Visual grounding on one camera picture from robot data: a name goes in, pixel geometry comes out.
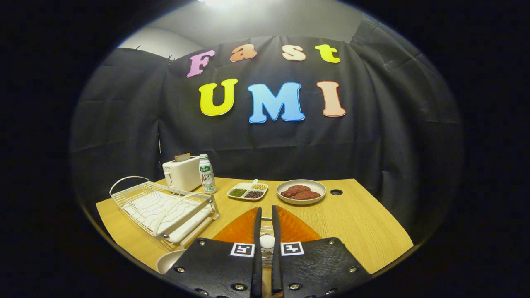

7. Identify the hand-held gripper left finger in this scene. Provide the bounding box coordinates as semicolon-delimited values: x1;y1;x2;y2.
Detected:
164;206;263;298

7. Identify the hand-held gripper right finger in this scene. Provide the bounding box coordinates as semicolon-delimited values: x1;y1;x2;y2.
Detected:
271;205;373;298

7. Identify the beige round plate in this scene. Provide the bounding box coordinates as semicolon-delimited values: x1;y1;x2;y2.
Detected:
156;249;187;274

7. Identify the white wire dish rack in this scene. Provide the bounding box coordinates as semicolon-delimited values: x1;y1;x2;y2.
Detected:
109;176;220;251

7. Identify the silver wire basket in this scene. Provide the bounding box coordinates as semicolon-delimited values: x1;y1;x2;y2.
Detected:
261;216;274;266

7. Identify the beige plate with meat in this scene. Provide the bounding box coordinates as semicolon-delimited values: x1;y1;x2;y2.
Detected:
276;179;327;206

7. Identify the red meat piece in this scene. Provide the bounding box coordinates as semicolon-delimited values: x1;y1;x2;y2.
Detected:
291;190;321;201
281;185;311;198

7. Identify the white divided bean tray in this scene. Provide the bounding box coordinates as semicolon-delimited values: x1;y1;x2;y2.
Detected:
227;179;269;202

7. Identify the white drip tray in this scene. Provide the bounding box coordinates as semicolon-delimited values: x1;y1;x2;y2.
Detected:
124;192;212;244

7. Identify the white bottle green label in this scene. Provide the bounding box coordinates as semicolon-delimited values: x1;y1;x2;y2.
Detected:
199;154;217;194

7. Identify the white toaster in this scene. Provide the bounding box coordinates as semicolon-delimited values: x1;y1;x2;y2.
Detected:
162;156;202;192

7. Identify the black backdrop cloth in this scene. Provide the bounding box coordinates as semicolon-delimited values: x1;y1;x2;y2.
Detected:
70;17;462;249

